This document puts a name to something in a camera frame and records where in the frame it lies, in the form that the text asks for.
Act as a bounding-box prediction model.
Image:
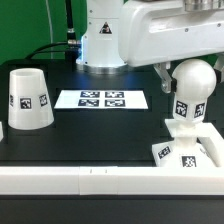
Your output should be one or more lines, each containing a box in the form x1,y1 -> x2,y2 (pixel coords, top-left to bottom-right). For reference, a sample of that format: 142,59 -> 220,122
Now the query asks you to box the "white lamp base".
152,119 -> 215,168

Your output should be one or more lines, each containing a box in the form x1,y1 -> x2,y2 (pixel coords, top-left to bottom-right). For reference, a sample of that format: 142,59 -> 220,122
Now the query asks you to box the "white lamp shade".
8,68 -> 54,130

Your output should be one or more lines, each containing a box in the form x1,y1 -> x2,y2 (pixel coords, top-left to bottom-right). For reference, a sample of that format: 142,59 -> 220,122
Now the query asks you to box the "black vertical cable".
64,0 -> 76,43

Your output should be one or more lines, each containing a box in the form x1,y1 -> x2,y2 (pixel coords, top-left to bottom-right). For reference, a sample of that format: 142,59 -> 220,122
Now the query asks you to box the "black thick cable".
24,39 -> 82,60

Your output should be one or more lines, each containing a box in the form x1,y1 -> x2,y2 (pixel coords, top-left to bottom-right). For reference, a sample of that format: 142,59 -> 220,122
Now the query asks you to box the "white left fence bar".
0,121 -> 4,142

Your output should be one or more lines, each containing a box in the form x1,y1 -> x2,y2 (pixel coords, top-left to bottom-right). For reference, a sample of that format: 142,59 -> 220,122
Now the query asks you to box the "white lamp bulb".
172,59 -> 216,126

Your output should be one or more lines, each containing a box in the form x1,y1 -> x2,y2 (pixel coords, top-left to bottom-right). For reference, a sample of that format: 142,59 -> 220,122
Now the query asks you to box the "thin white cable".
45,0 -> 55,60

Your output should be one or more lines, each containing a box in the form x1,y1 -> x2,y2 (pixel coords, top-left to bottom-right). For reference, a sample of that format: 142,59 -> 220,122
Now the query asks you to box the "white right fence bar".
199,123 -> 224,167

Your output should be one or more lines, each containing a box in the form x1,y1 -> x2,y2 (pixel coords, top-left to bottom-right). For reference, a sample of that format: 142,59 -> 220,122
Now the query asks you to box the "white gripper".
118,0 -> 224,93

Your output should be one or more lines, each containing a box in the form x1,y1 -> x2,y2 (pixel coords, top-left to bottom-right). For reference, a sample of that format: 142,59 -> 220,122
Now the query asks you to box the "white fence bar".
0,166 -> 224,196
199,123 -> 224,167
0,121 -> 4,142

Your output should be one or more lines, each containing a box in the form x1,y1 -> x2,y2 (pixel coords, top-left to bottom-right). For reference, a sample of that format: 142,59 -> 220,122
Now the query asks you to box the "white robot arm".
77,0 -> 224,93

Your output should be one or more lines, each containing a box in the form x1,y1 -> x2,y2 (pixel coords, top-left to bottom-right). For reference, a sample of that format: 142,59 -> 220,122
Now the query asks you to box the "white front fence bar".
0,166 -> 224,196

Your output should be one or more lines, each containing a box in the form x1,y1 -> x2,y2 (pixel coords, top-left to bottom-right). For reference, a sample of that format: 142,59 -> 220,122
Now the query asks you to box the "white marker sheet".
54,90 -> 148,109

